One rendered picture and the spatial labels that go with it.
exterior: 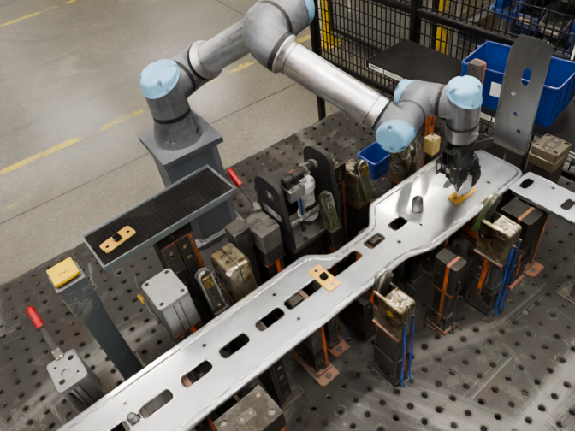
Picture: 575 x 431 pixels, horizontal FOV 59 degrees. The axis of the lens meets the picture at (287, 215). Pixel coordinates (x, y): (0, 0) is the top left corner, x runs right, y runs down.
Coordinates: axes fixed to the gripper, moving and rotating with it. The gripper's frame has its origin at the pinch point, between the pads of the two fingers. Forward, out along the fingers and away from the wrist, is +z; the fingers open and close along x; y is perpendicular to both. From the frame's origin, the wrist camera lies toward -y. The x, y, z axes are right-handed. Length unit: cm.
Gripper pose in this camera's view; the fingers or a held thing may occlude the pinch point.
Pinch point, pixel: (462, 188)
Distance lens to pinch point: 145.4
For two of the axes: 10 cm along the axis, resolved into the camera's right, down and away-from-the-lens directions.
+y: -7.6, 5.8, -3.0
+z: 2.0, 6.4, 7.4
